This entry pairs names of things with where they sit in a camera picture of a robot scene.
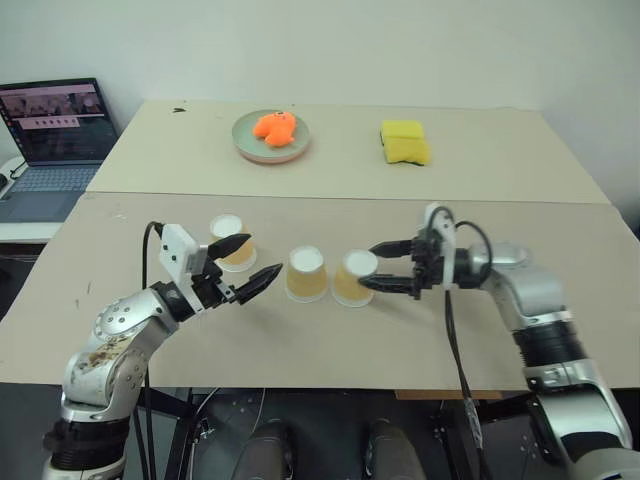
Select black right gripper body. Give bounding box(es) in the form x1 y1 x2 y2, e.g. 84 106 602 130
409 228 446 302

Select pale green round plate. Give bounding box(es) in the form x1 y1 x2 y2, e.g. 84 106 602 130
230 109 316 166

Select yellow sponge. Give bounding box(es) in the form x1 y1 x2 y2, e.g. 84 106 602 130
379 118 427 143
382 136 434 168

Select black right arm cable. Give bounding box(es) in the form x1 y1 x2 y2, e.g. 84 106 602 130
430 206 496 480

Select orange plush toy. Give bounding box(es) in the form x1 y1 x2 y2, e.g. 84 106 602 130
251 111 298 150

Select thin white cable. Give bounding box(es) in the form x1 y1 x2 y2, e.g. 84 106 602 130
188 386 268 454

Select open grey laptop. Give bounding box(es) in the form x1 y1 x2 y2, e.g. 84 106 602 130
0 77 122 224

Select dark rounded shape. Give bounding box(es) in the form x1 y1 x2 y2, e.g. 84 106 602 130
366 418 427 480
233 418 297 480

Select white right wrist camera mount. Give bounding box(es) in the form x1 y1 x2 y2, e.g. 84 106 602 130
424 201 457 292

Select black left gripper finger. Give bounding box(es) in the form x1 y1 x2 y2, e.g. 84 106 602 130
233 263 285 306
206 232 253 262

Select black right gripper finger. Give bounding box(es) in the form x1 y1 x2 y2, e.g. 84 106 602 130
367 239 416 260
357 273 419 297

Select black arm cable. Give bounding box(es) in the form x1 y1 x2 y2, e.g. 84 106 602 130
430 206 496 480
141 220 166 480

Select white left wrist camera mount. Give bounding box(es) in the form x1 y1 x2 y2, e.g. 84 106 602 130
158 223 210 292

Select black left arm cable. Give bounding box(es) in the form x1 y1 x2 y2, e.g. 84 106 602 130
141 220 166 480

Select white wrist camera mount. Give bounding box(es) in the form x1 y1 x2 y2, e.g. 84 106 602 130
158 223 210 292
424 201 457 292

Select tan paper cup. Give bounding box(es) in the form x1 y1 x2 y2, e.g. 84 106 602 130
208 213 258 274
332 248 380 308
284 245 330 305

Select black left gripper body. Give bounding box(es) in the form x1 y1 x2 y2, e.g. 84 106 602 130
187 264 239 313

